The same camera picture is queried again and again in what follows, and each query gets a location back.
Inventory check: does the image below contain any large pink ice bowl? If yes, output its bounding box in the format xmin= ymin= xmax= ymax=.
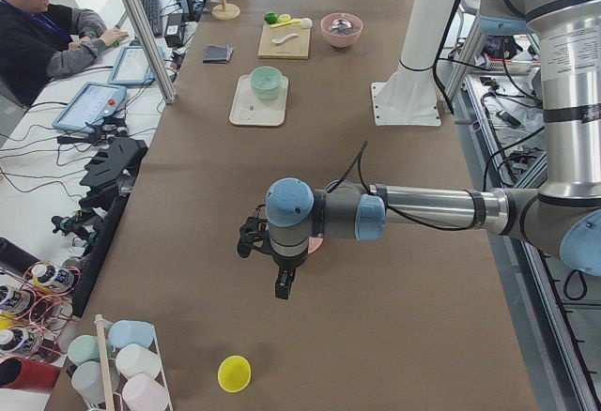
xmin=320 ymin=12 xmax=363 ymax=48

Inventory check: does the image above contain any yellow plastic knife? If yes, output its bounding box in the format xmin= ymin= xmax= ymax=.
xmin=270 ymin=18 xmax=302 ymax=29

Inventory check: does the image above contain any mint green cup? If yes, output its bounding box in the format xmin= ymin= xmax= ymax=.
xmin=67 ymin=335 xmax=100 ymax=366

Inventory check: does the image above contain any blue teach pendant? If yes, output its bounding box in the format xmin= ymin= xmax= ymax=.
xmin=107 ymin=46 xmax=155 ymax=87
xmin=52 ymin=82 xmax=127 ymax=133

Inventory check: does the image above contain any grey folded cloth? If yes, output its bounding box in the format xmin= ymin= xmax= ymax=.
xmin=203 ymin=44 xmax=234 ymax=64

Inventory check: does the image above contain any white steamed bun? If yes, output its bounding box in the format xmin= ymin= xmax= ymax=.
xmin=300 ymin=18 xmax=313 ymax=29

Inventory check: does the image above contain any white cup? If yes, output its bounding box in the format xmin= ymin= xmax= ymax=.
xmin=116 ymin=343 xmax=162 ymax=378

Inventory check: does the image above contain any green lime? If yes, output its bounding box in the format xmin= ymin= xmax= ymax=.
xmin=264 ymin=12 xmax=279 ymax=24

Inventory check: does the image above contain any white ceramic spoon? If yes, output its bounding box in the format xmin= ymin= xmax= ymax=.
xmin=271 ymin=33 xmax=300 ymax=46

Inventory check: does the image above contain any yellow plastic cup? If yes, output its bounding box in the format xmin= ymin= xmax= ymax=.
xmin=217 ymin=355 xmax=252 ymax=393

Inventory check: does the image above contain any cream serving tray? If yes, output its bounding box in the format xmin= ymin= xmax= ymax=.
xmin=229 ymin=74 xmax=289 ymax=127

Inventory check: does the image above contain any black keyboard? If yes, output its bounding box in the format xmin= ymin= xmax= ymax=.
xmin=140 ymin=0 xmax=162 ymax=37

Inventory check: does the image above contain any aluminium frame post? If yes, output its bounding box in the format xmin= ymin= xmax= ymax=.
xmin=122 ymin=0 xmax=176 ymax=105

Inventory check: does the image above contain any light blue cup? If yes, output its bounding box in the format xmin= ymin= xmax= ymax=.
xmin=108 ymin=320 xmax=155 ymax=349

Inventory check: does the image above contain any grey cup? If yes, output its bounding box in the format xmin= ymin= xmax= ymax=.
xmin=71 ymin=361 xmax=105 ymax=404

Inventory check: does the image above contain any pale pink cup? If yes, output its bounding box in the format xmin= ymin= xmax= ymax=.
xmin=122 ymin=373 xmax=169 ymax=411

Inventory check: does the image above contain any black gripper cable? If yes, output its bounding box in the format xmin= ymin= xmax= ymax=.
xmin=326 ymin=140 xmax=480 ymax=232

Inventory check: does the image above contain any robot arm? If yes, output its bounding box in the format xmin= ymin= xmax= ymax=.
xmin=237 ymin=0 xmax=600 ymax=299

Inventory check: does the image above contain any wooden cutting board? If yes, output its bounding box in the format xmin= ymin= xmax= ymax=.
xmin=257 ymin=23 xmax=312 ymax=60

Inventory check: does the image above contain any seated person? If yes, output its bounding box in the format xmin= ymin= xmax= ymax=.
xmin=1 ymin=0 xmax=127 ymax=106

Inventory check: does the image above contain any white cup rack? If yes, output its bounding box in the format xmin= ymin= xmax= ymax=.
xmin=73 ymin=314 xmax=174 ymax=410

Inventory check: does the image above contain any metal ice scoop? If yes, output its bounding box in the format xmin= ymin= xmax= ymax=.
xmin=328 ymin=18 xmax=360 ymax=36

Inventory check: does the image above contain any white camera pillar mount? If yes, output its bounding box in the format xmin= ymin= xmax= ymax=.
xmin=372 ymin=0 xmax=456 ymax=127

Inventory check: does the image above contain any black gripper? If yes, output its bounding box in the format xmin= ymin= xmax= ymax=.
xmin=237 ymin=204 xmax=305 ymax=299

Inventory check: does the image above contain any green bowl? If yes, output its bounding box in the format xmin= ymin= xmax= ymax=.
xmin=250 ymin=66 xmax=283 ymax=100

